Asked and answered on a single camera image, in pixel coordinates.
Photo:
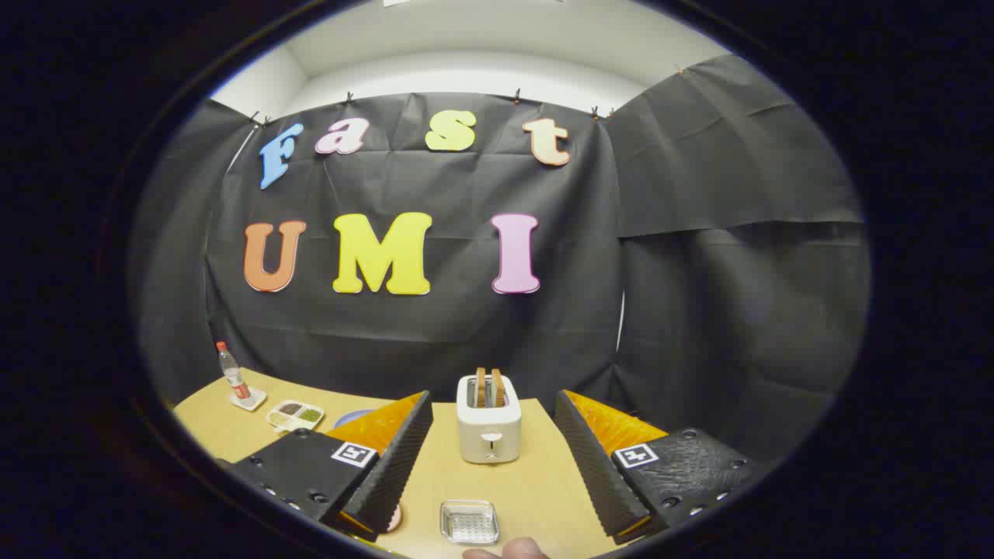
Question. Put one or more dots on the brown toast slice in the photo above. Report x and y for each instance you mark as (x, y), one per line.
(480, 388)
(498, 388)

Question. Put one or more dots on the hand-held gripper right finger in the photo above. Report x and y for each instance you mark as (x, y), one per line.
(590, 458)

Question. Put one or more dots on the small white square coaster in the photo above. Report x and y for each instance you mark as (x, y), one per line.
(254, 402)

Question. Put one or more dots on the clear bottle with red cap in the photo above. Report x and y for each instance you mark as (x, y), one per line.
(233, 376)

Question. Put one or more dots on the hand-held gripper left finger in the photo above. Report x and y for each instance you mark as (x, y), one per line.
(400, 458)

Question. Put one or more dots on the blue plate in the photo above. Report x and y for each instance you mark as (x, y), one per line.
(353, 418)

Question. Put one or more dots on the white toaster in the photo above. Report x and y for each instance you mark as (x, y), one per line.
(489, 431)

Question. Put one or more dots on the pink plate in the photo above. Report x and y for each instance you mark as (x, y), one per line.
(395, 519)

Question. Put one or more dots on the white compartment seasoning dish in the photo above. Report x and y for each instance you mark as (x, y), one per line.
(295, 416)

